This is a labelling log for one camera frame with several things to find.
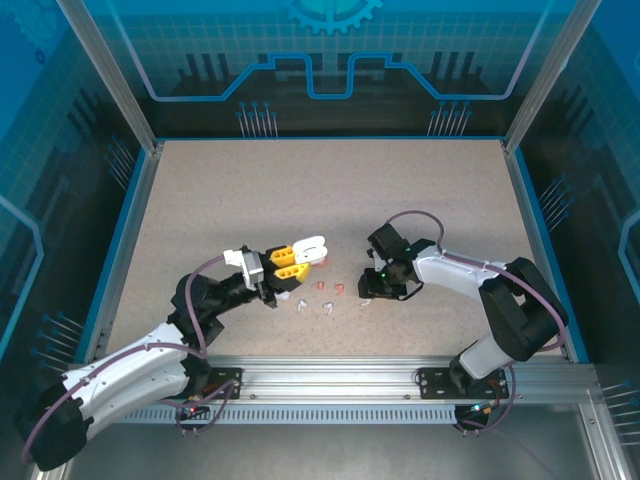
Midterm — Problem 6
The white earbud charging case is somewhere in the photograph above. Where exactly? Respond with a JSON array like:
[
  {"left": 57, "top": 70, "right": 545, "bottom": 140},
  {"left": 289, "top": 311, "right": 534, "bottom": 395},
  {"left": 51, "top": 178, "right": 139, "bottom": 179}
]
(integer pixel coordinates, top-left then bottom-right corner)
[{"left": 292, "top": 233, "right": 329, "bottom": 266}]

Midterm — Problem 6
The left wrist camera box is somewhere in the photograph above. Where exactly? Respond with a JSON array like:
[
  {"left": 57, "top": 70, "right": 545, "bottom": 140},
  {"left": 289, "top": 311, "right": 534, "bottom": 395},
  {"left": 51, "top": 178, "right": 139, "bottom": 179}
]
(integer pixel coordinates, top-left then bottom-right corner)
[{"left": 223, "top": 247, "right": 267, "bottom": 290}]

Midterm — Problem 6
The table side rail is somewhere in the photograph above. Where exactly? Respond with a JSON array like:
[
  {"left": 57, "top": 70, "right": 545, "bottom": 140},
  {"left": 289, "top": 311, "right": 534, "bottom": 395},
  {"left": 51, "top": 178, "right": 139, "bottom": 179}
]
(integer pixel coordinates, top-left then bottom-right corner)
[
  {"left": 503, "top": 144, "right": 590, "bottom": 362},
  {"left": 82, "top": 144, "right": 164, "bottom": 362}
]

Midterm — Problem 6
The long aluminium base rail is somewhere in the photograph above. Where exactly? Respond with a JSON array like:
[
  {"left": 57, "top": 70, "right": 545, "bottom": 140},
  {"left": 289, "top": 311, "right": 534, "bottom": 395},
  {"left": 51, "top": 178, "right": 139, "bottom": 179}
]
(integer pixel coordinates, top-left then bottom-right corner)
[{"left": 67, "top": 354, "right": 601, "bottom": 407}]

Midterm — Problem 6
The slotted cable duct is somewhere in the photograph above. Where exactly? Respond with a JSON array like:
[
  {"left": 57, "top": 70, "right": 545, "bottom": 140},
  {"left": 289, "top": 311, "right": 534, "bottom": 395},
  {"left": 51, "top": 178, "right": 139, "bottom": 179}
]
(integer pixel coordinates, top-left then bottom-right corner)
[{"left": 107, "top": 405, "right": 459, "bottom": 426}]

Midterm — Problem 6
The blue printed enclosure panel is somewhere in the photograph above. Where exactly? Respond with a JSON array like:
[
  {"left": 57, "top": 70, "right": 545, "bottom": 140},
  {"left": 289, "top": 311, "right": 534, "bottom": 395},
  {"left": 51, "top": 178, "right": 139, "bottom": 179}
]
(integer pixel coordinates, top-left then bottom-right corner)
[
  {"left": 519, "top": 0, "right": 640, "bottom": 401},
  {"left": 0, "top": 0, "right": 147, "bottom": 480},
  {"left": 82, "top": 0, "right": 556, "bottom": 139}
]

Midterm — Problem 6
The aluminium frame post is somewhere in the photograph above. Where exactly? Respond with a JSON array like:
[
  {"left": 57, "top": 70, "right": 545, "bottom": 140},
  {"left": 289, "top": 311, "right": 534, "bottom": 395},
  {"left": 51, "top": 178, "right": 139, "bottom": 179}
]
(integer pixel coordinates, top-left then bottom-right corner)
[
  {"left": 54, "top": 0, "right": 165, "bottom": 156},
  {"left": 502, "top": 0, "right": 587, "bottom": 156}
]

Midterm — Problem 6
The aluminium lower frame rail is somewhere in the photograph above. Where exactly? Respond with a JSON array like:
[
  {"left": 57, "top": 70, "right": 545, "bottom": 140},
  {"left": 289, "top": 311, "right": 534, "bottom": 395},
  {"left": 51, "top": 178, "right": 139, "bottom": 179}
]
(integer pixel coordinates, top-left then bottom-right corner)
[{"left": 579, "top": 399, "right": 632, "bottom": 480}]

